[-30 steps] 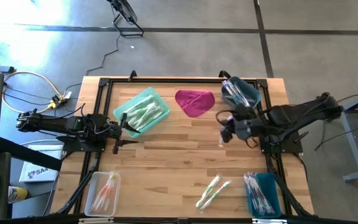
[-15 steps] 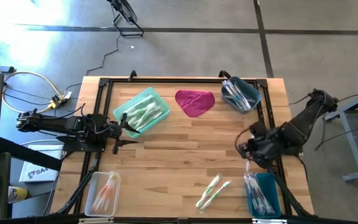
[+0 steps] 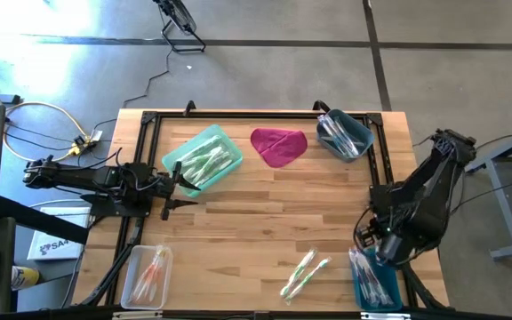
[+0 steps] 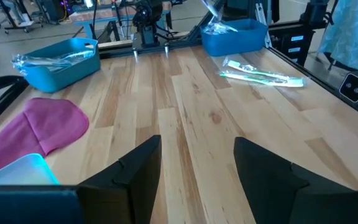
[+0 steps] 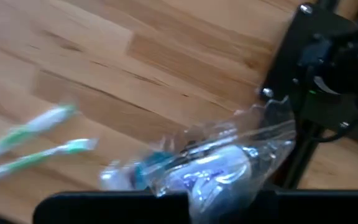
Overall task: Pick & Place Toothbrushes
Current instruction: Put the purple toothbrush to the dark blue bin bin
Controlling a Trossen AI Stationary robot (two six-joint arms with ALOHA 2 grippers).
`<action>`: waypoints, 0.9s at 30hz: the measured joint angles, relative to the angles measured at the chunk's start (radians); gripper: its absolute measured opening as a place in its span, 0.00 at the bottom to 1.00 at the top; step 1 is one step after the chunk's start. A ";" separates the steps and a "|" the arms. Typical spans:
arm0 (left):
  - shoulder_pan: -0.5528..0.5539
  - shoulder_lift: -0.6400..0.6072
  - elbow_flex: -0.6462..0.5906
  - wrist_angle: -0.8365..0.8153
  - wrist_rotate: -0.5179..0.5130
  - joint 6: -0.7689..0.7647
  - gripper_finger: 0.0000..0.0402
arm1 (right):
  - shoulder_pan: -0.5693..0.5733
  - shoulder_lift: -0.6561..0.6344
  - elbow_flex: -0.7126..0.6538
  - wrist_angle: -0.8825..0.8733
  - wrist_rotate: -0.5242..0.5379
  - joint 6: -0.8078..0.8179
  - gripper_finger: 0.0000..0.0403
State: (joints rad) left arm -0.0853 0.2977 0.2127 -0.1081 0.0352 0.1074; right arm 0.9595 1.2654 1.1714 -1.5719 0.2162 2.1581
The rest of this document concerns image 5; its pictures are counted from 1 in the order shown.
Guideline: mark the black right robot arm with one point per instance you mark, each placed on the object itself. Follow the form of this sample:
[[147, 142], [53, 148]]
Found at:
[[346, 56]]

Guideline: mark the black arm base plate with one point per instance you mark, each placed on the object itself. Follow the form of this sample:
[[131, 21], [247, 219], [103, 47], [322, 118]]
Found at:
[[291, 62]]

